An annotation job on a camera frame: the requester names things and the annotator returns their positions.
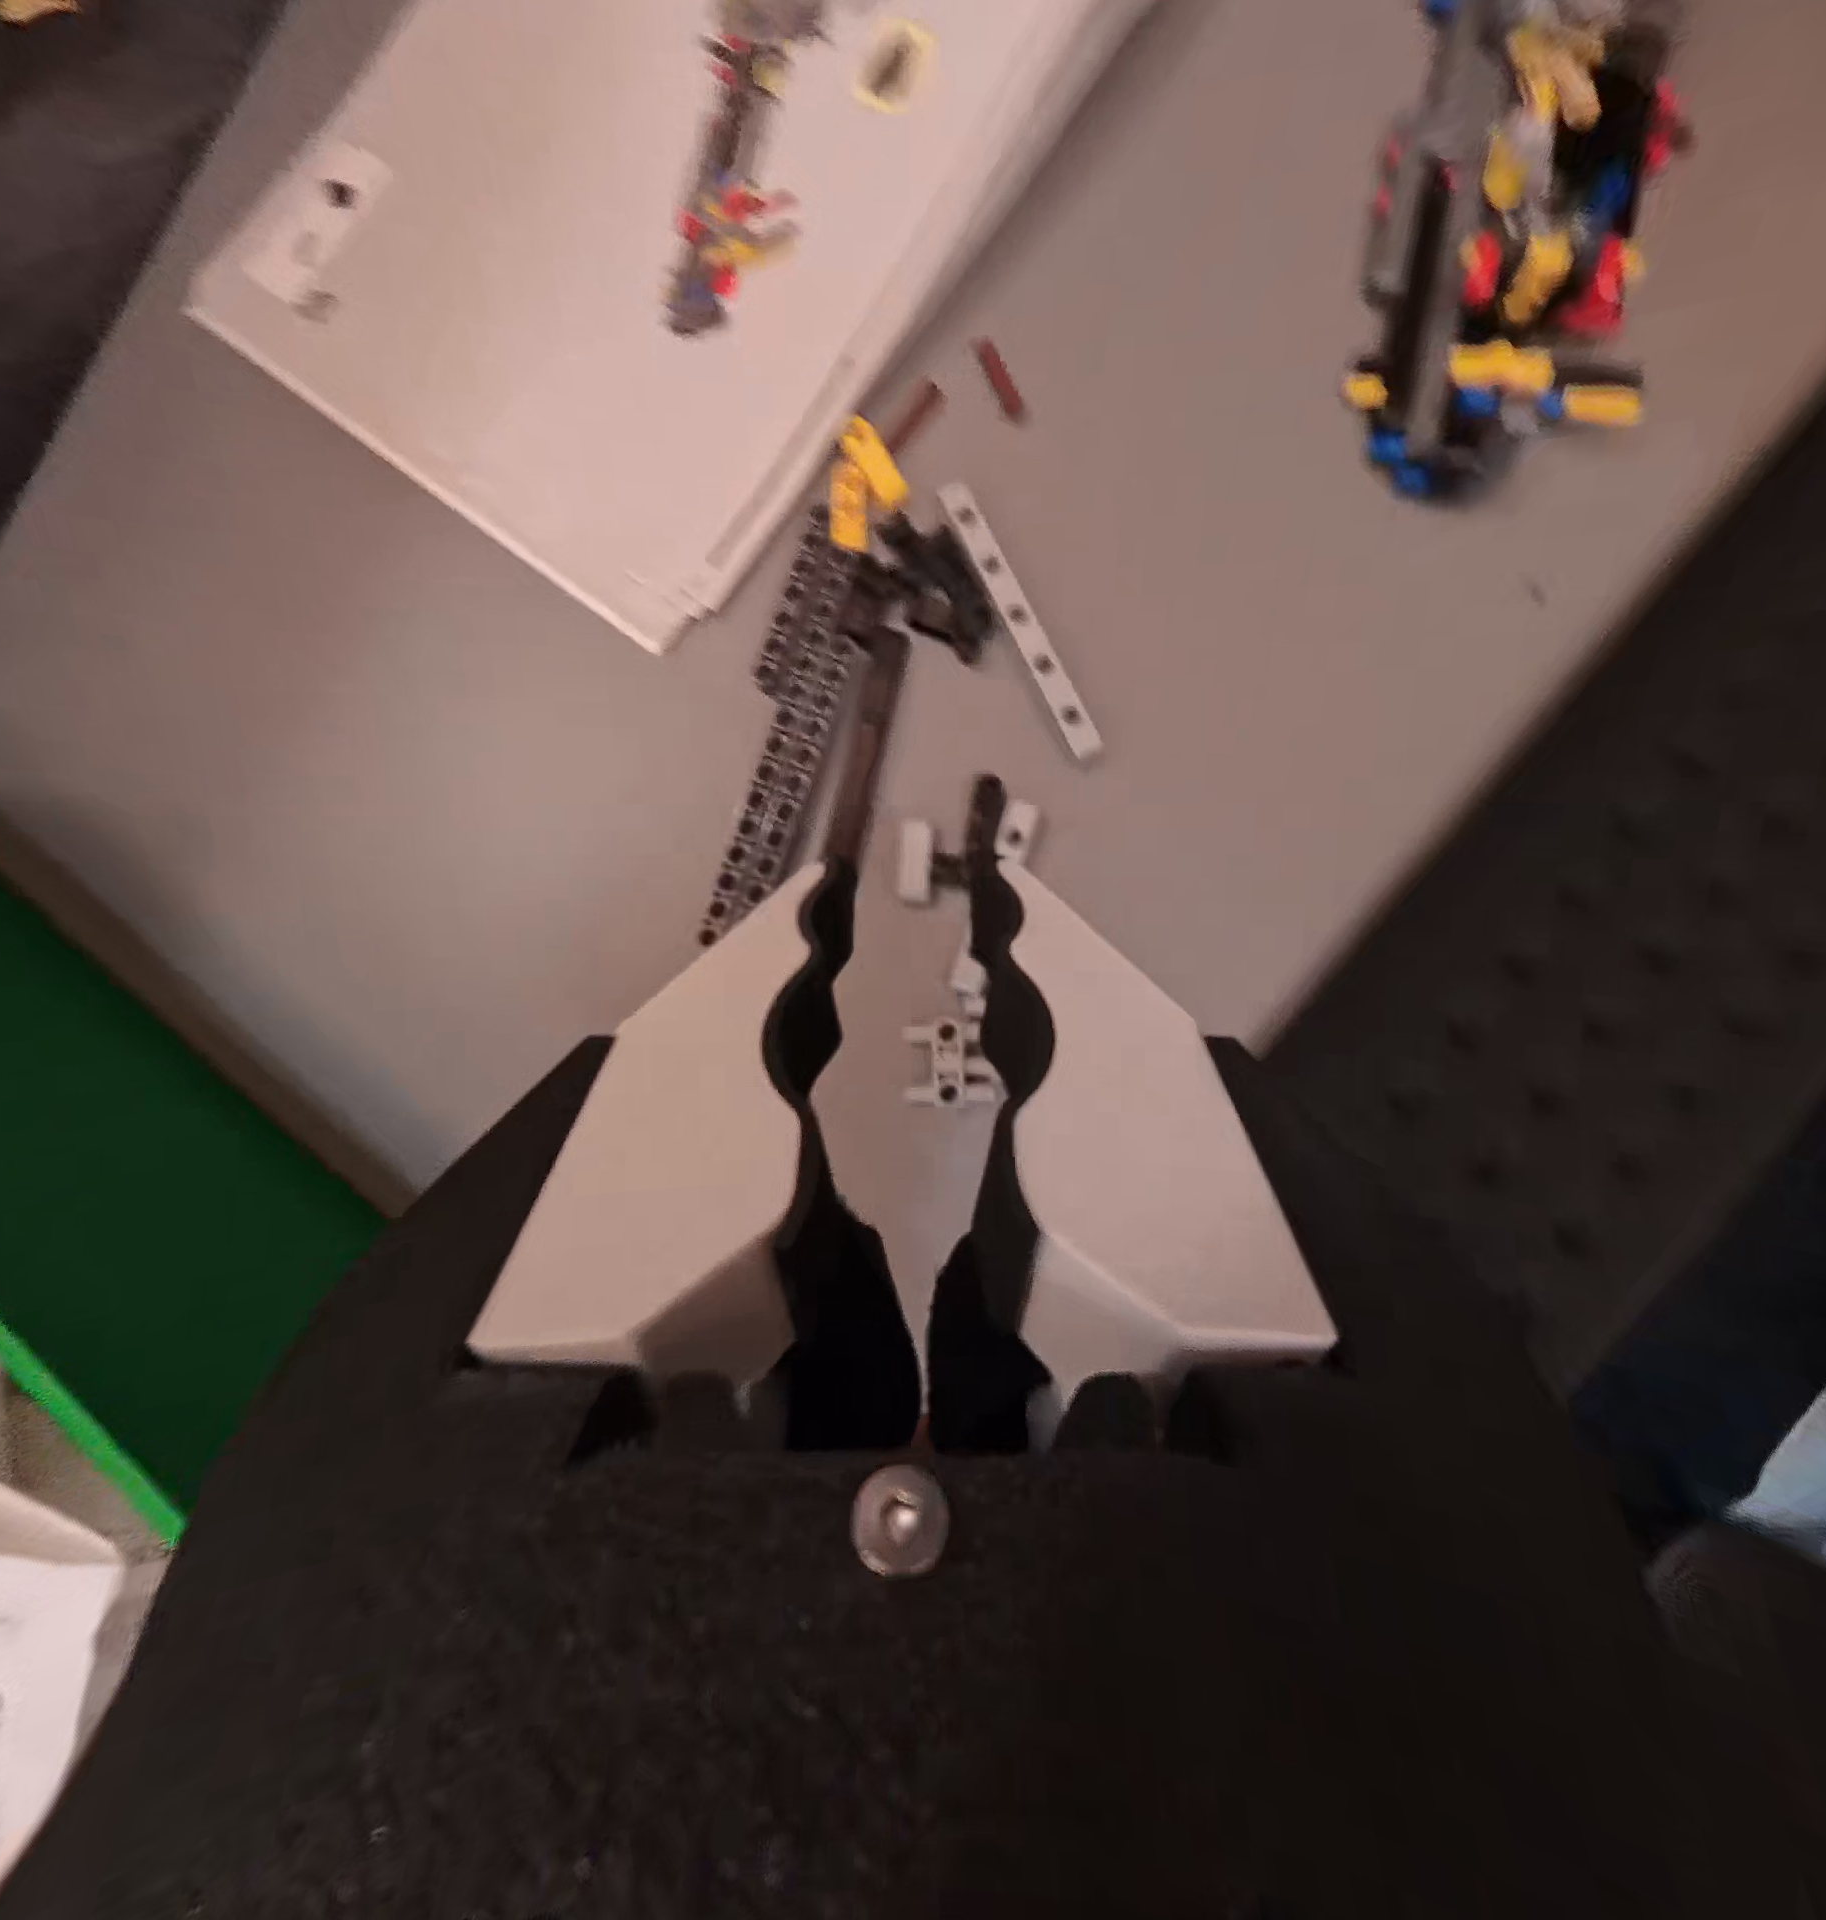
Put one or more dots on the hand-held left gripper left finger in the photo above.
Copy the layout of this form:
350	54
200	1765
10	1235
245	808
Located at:
658	1201

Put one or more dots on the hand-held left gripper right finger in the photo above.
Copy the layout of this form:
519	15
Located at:
1169	1201

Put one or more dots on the light grey lego connector assembly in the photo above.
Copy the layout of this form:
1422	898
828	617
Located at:
916	862

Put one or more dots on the white lego instruction booklet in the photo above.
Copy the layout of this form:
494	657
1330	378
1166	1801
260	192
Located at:
554	225

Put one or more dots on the lego car chassis assembly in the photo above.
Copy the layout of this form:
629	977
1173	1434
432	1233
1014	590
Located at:
1513	225

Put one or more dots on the small light grey lego piece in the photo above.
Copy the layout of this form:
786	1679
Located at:
944	1050

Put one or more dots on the black lego connector cluster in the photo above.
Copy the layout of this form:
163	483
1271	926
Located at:
935	578

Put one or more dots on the small yellow lego piece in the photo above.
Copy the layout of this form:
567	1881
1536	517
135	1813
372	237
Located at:
861	480

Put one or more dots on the brown lego axle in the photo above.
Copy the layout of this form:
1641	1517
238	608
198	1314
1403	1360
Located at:
913	416
1000	378

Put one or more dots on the green plastic bin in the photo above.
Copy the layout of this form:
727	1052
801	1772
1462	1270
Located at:
104	1171

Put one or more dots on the white crumpled paper sheet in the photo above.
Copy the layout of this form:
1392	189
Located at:
14	1650

